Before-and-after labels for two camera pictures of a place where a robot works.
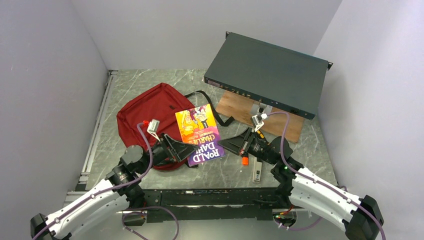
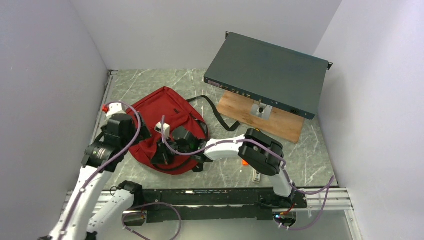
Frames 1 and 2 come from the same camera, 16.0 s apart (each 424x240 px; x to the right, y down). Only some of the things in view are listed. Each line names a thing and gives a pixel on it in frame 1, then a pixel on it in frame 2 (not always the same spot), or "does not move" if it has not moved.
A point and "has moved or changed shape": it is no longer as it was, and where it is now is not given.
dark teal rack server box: [289, 80] does not move
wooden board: [277, 122] does not move
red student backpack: [157, 106] has moved or changed shape
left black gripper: [177, 150] -> [143, 133]
